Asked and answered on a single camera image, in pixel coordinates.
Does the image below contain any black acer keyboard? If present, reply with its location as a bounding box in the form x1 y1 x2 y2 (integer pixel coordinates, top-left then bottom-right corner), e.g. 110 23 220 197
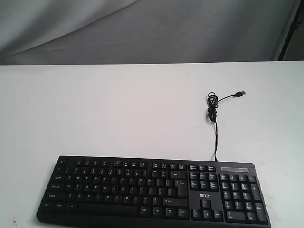
37 156 271 228

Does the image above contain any grey backdrop cloth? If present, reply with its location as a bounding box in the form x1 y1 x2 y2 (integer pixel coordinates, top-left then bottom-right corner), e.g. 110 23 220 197
0 0 300 65

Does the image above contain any black usb cable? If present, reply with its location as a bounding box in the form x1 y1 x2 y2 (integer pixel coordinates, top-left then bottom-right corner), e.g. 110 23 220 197
205 90 247 163

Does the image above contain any black stand pole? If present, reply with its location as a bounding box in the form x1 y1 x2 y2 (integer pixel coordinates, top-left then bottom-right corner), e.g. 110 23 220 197
278 0 304 61

